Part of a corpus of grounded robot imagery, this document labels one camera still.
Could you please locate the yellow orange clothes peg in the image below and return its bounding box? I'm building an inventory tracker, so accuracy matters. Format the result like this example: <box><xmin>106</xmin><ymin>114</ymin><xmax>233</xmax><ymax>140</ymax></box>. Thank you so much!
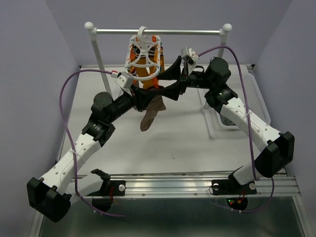
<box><xmin>129</xmin><ymin>48</ymin><xmax>137</xmax><ymax>61</ymax></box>

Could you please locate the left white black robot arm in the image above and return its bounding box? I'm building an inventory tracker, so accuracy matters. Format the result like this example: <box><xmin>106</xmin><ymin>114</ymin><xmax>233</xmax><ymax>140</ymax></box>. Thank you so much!
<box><xmin>27</xmin><ymin>86</ymin><xmax>165</xmax><ymax>223</ymax></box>

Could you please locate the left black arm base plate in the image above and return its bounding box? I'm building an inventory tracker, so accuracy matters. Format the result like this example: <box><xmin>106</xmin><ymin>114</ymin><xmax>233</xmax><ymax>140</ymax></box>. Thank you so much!
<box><xmin>98</xmin><ymin>180</ymin><xmax>126</xmax><ymax>197</ymax></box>

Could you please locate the maroon white striped sock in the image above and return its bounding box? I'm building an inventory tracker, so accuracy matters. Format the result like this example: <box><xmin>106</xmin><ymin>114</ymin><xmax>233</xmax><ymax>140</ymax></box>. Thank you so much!
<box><xmin>129</xmin><ymin>68</ymin><xmax>138</xmax><ymax>80</ymax></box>

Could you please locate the white clothes drying rack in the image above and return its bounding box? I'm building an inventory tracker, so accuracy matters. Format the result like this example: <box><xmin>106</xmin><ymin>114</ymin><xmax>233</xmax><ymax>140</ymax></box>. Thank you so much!
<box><xmin>83</xmin><ymin>21</ymin><xmax>233</xmax><ymax>139</ymax></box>

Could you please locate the white plastic laundry basket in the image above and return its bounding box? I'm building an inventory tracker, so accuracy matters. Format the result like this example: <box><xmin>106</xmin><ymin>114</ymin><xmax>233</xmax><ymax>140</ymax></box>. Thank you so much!
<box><xmin>212</xmin><ymin>74</ymin><xmax>271</xmax><ymax>130</ymax></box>

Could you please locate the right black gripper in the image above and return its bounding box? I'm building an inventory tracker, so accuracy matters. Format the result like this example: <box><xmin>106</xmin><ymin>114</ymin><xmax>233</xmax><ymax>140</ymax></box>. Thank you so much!
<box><xmin>155</xmin><ymin>55</ymin><xmax>214</xmax><ymax>101</ymax></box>

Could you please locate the white round clip hanger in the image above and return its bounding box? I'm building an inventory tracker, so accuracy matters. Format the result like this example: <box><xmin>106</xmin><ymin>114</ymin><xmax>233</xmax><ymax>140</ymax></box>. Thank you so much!
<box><xmin>124</xmin><ymin>26</ymin><xmax>161</xmax><ymax>81</ymax></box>

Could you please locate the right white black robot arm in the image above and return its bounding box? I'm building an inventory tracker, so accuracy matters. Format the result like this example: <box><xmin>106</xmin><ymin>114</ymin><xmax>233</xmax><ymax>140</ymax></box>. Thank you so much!
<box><xmin>158</xmin><ymin>57</ymin><xmax>295</xmax><ymax>195</ymax></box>

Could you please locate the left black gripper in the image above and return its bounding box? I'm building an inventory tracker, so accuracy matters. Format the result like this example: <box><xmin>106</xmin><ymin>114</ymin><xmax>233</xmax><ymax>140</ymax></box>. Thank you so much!
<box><xmin>107</xmin><ymin>84</ymin><xmax>157</xmax><ymax>123</ymax></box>

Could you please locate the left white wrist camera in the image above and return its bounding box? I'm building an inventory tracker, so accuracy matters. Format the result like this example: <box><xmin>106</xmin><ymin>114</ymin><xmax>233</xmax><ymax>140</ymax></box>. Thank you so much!
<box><xmin>111</xmin><ymin>71</ymin><xmax>134</xmax><ymax>94</ymax></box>

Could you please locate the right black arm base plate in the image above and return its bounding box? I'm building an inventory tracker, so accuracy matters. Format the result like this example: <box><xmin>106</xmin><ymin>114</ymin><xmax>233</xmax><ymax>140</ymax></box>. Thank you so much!
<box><xmin>211</xmin><ymin>179</ymin><xmax>257</xmax><ymax>196</ymax></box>

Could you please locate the mustard brown striped sock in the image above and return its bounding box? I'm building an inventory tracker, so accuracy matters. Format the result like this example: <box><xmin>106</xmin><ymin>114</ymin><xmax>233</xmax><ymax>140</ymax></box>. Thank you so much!
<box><xmin>135</xmin><ymin>46</ymin><xmax>164</xmax><ymax>89</ymax></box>

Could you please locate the aluminium rail frame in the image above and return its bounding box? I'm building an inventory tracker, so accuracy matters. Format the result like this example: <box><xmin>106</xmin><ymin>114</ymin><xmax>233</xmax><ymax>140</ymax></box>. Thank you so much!
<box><xmin>30</xmin><ymin>172</ymin><xmax>315</xmax><ymax>237</ymax></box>

